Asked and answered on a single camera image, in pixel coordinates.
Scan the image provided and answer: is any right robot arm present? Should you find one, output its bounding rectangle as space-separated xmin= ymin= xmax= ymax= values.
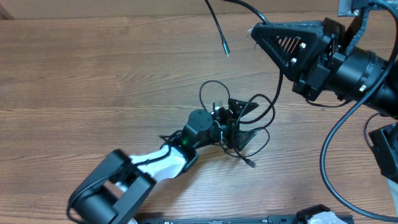
xmin=251 ymin=1 xmax=397 ymax=101

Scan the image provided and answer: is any black USB cable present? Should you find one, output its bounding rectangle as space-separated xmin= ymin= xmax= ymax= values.
xmin=198 ymin=0 xmax=284 ymax=169

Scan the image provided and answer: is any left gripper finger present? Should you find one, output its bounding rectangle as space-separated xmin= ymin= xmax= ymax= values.
xmin=228 ymin=98 xmax=259 ymax=117
xmin=231 ymin=131 xmax=256 ymax=152

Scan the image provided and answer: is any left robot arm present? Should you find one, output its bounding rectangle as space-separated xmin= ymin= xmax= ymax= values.
xmin=67 ymin=99 xmax=258 ymax=224

